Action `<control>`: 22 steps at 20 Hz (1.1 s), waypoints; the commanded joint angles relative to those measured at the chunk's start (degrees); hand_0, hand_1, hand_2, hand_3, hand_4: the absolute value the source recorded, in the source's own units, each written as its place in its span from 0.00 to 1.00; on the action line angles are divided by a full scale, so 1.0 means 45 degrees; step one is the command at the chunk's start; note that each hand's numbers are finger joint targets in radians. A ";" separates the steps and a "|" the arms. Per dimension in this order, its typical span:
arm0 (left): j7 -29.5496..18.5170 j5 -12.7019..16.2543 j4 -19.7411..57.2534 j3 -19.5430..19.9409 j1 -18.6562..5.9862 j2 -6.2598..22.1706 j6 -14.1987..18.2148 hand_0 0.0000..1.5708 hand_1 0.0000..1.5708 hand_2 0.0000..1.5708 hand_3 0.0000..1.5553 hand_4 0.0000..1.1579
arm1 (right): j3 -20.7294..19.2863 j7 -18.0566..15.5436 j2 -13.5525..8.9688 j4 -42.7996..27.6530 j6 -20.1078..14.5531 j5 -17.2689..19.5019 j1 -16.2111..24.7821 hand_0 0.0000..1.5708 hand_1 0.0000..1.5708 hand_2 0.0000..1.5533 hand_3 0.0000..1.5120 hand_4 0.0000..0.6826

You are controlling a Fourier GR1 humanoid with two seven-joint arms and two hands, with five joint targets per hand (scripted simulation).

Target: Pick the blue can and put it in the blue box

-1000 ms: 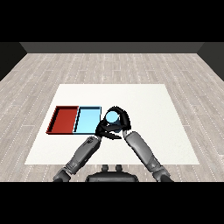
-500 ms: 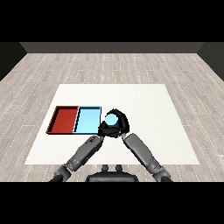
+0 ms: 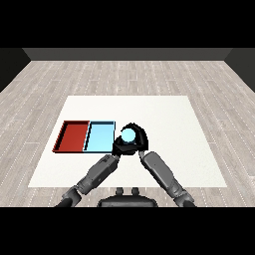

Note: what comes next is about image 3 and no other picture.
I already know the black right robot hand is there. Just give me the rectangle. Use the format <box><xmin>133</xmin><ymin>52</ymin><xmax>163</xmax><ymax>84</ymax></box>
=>
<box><xmin>119</xmin><ymin>122</ymin><xmax>149</xmax><ymax>156</ymax></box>

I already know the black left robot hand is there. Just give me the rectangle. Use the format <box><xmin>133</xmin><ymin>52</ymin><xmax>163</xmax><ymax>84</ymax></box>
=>
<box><xmin>112</xmin><ymin>134</ymin><xmax>134</xmax><ymax>158</ymax></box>

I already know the small blue can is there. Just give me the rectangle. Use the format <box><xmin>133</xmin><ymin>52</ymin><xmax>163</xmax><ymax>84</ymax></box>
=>
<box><xmin>121</xmin><ymin>128</ymin><xmax>136</xmax><ymax>144</ymax></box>

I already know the light blue shallow open box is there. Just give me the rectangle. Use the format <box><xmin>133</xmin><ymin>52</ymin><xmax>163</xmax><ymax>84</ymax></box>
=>
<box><xmin>82</xmin><ymin>120</ymin><xmax>117</xmax><ymax>154</ymax></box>

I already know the red shallow open box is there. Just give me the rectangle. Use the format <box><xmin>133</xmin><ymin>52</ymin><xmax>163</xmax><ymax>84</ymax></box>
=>
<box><xmin>52</xmin><ymin>120</ymin><xmax>91</xmax><ymax>154</ymax></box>

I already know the dark grey robot body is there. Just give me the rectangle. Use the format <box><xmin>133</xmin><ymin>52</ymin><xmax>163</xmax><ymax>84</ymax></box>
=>
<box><xmin>97</xmin><ymin>186</ymin><xmax>158</xmax><ymax>208</ymax></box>

